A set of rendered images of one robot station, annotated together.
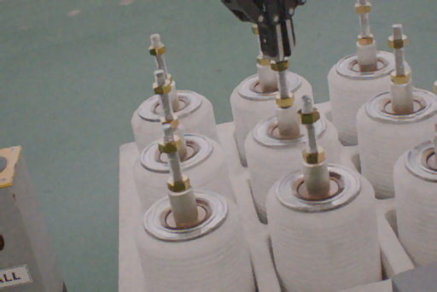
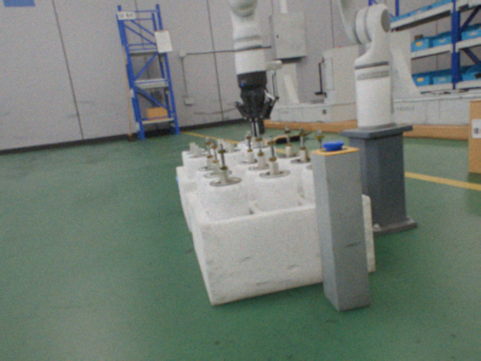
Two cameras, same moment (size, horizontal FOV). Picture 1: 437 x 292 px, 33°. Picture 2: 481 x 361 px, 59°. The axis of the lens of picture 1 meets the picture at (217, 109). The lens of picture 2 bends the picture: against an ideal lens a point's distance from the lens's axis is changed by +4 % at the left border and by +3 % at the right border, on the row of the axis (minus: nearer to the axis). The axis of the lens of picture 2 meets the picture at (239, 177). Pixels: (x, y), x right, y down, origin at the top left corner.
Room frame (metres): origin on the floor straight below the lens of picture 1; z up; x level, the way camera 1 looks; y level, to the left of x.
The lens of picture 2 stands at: (0.89, 0.97, 0.43)
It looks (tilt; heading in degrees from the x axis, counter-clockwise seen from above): 11 degrees down; 262
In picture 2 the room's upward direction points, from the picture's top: 7 degrees counter-clockwise
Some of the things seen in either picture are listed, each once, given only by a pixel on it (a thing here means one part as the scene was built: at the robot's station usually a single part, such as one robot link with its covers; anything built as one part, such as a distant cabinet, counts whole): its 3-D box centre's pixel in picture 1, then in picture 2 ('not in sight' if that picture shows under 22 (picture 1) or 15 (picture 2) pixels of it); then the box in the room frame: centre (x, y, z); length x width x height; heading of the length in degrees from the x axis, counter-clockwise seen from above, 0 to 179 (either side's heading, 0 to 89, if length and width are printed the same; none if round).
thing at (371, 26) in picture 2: not in sight; (371, 40); (0.30, -0.17, 0.54); 0.09 x 0.09 x 0.17; 38
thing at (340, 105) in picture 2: not in sight; (313, 87); (-0.86, -3.87, 0.45); 1.61 x 0.57 x 0.74; 99
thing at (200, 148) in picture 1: (177, 153); (274, 174); (0.67, 0.05, 0.25); 0.08 x 0.08 x 0.01
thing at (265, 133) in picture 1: (289, 130); (262, 167); (0.67, -0.07, 0.25); 0.08 x 0.08 x 0.01
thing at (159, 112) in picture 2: not in sight; (157, 114); (1.09, -6.03, 0.36); 0.31 x 0.25 x 0.20; 9
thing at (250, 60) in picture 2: not in sight; (255, 59); (0.66, -0.08, 0.52); 0.11 x 0.09 x 0.06; 36
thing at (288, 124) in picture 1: (288, 119); (261, 162); (0.67, -0.07, 0.26); 0.02 x 0.02 x 0.03
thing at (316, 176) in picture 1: (316, 175); (303, 155); (0.55, -0.07, 0.26); 0.02 x 0.02 x 0.03
